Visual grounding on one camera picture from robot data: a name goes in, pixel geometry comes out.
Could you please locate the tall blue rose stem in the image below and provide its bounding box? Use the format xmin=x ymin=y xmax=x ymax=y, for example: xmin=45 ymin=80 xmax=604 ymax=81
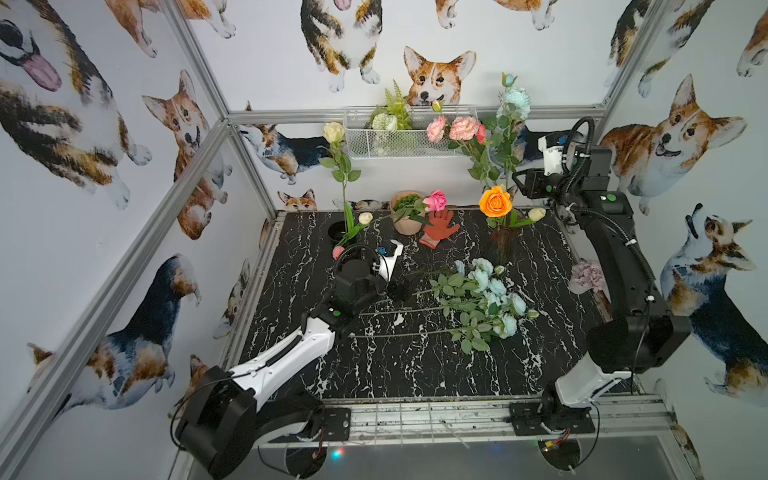
xmin=492 ymin=72 xmax=531 ymax=186

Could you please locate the small blue carnation stem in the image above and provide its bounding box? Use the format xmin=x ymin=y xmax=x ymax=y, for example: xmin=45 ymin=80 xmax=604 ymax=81
xmin=411 ymin=260 xmax=466 ymax=279

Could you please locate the magenta pink rose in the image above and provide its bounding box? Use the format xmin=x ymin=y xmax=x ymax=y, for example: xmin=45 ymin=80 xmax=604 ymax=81
xmin=394 ymin=190 xmax=447 ymax=225

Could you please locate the blue and yellow rose spray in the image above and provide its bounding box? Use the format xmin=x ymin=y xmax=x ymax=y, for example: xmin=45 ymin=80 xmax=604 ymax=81
xmin=421 ymin=257 xmax=509 ymax=298

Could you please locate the blue rose spray from bouquet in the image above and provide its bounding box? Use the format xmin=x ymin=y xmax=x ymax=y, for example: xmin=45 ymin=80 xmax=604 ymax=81
xmin=349 ymin=298 xmax=542 ymax=354

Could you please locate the light blue rose spray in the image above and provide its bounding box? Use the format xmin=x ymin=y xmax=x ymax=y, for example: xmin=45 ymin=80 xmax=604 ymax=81
xmin=363 ymin=280 xmax=539 ymax=320

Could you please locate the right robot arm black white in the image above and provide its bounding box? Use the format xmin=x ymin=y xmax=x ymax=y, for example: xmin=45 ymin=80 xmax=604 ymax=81
xmin=513 ymin=117 xmax=692 ymax=433

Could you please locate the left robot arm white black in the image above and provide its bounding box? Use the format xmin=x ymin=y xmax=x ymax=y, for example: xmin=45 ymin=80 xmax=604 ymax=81
xmin=171 ymin=241 xmax=404 ymax=479

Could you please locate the white tulip left vase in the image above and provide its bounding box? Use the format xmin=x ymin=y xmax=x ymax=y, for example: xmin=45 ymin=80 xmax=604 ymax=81
xmin=338 ymin=201 xmax=373 ymax=246

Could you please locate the white tulip vase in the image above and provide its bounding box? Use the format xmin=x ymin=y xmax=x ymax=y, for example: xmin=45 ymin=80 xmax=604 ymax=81
xmin=338 ymin=201 xmax=373 ymax=246
xmin=509 ymin=207 xmax=547 ymax=229

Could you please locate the black left vase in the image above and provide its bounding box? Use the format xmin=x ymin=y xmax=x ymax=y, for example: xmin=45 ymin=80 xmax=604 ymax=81
xmin=327 ymin=220 xmax=366 ymax=249

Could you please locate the white tulip right vase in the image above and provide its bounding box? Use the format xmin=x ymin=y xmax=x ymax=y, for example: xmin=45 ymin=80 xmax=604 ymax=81
xmin=509 ymin=207 xmax=547 ymax=229

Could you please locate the dark glass right vase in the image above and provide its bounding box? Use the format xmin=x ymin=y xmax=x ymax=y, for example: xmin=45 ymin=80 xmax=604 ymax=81
xmin=489 ymin=226 xmax=519 ymax=265

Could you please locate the terracotta pot green plant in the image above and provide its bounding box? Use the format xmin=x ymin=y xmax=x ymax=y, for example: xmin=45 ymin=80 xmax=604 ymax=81
xmin=390 ymin=191 xmax=429 ymax=236

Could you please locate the red rubber glove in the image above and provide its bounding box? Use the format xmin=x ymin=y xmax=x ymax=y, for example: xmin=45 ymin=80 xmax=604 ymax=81
xmin=418 ymin=209 xmax=460 ymax=249

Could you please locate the orange rose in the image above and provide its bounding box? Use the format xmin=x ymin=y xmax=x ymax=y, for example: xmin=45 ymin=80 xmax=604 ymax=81
xmin=478 ymin=186 xmax=513 ymax=218

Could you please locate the mauve hydrangea flower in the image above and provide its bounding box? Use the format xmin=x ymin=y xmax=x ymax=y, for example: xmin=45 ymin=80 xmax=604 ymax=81
xmin=568 ymin=260 xmax=607 ymax=295

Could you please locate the yellow rose stem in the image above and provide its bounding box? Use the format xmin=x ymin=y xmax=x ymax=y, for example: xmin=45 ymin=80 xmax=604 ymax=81
xmin=320 ymin=122 xmax=361 ymax=233

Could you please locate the green fern in basket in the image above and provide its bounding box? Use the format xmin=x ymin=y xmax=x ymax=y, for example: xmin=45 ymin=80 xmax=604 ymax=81
xmin=370 ymin=81 xmax=412 ymax=133

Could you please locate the white wire mesh basket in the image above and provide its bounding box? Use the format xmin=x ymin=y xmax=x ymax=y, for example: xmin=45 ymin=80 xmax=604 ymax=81
xmin=343 ymin=105 xmax=477 ymax=160

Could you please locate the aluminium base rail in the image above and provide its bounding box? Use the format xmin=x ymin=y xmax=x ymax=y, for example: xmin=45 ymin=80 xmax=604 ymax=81
xmin=179 ymin=395 xmax=673 ymax=451

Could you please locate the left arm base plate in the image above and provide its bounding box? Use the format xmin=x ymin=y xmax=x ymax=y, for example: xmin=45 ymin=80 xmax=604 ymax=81
xmin=269 ymin=407 xmax=352 ymax=445

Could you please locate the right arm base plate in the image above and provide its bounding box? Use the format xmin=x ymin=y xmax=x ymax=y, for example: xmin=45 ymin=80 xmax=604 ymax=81
xmin=505 ymin=402 xmax=596 ymax=436

